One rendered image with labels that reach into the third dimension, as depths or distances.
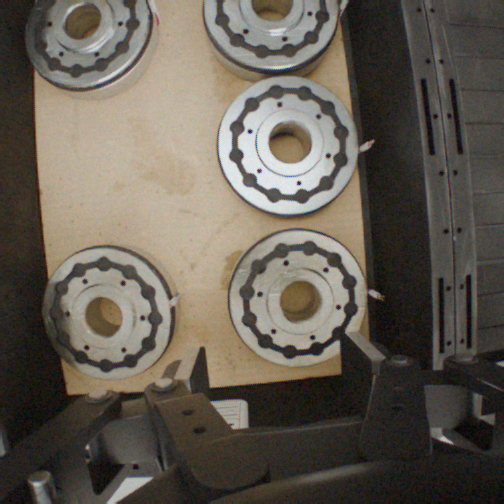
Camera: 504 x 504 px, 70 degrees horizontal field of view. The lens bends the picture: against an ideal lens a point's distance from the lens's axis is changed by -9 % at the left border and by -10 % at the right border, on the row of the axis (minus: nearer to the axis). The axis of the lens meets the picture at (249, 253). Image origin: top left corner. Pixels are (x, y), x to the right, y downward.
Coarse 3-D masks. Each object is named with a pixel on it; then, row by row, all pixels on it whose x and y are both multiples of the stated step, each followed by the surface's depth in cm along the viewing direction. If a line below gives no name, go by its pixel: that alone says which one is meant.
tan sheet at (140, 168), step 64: (192, 0) 30; (192, 64) 30; (320, 64) 30; (64, 128) 30; (128, 128) 30; (192, 128) 30; (64, 192) 31; (128, 192) 31; (192, 192) 31; (64, 256) 31; (192, 256) 31; (192, 320) 32; (128, 384) 32
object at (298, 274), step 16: (288, 272) 28; (304, 272) 28; (272, 288) 28; (320, 288) 28; (272, 304) 28; (320, 304) 28; (272, 320) 28; (288, 320) 28; (304, 320) 28; (320, 320) 28
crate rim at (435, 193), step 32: (416, 0) 20; (416, 32) 20; (416, 64) 21; (416, 96) 21; (416, 128) 21; (448, 192) 21; (448, 224) 21; (448, 256) 21; (448, 288) 22; (448, 320) 22; (448, 352) 22; (0, 416) 22; (0, 448) 22
